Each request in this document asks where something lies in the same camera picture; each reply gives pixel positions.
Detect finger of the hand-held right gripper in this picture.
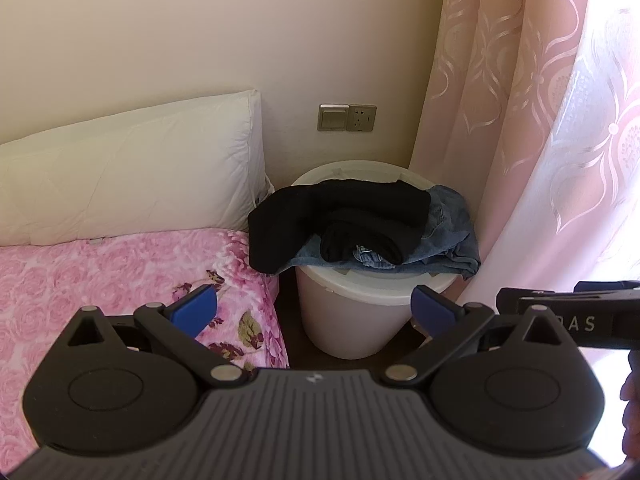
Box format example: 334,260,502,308
496,287,576,317

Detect person's right hand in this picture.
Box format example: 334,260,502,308
619,351,640,462

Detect pink floral blanket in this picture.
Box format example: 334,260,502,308
0,227,291,461

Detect bronze wall switch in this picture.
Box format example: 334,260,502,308
318,103,350,132

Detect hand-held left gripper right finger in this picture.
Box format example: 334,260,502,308
382,285,576,387

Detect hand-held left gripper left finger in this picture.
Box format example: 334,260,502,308
65,285,256,387

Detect bronze wall socket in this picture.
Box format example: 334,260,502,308
348,104,377,133

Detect blue jeans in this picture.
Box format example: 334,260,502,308
287,185,482,281

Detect white pillow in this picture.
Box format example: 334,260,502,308
0,89,275,247

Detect pink patterned curtain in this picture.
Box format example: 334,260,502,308
409,0,640,466

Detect white plastic bucket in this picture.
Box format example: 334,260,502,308
290,160,458,360

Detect black garment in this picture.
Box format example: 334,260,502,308
248,179,432,275

